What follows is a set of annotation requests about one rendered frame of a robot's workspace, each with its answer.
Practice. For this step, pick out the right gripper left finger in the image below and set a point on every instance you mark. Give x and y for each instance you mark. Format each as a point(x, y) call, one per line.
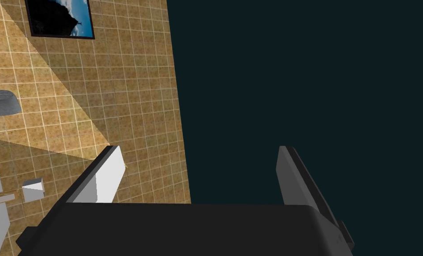
point(102, 179)

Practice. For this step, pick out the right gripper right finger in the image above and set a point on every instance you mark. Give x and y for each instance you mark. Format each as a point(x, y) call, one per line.
point(298, 181)

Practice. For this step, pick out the black framed wall picture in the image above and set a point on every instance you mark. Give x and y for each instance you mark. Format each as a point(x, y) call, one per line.
point(60, 17)

